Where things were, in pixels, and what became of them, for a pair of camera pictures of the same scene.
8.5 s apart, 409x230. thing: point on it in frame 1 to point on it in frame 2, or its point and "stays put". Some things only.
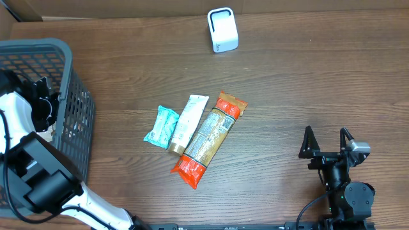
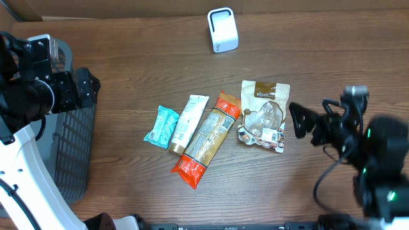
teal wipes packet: x=163 y=128 stays put
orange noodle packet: x=209 y=138 stays put
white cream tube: x=190 y=117 stays put
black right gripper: x=330 y=156 to x=319 y=126
